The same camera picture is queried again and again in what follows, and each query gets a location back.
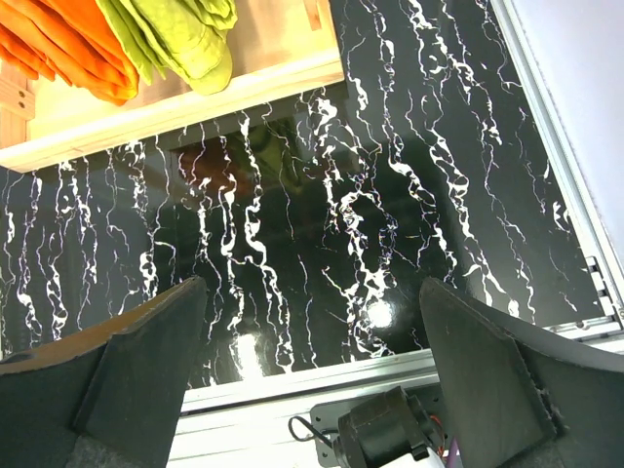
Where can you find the orange trousers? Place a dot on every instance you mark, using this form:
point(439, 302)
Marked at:
point(71, 40)

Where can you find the yellow-green trousers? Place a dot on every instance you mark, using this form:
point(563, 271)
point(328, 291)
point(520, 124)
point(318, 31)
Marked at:
point(189, 38)

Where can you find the wooden clothes rack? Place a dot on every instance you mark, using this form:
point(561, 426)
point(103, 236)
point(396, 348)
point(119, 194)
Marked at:
point(279, 49)

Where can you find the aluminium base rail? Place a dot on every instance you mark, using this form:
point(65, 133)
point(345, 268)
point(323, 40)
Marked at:
point(441, 154)

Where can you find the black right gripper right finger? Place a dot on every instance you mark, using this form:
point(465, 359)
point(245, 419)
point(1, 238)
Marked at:
point(520, 396)

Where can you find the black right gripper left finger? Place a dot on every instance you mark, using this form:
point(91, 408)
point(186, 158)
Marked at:
point(107, 396)

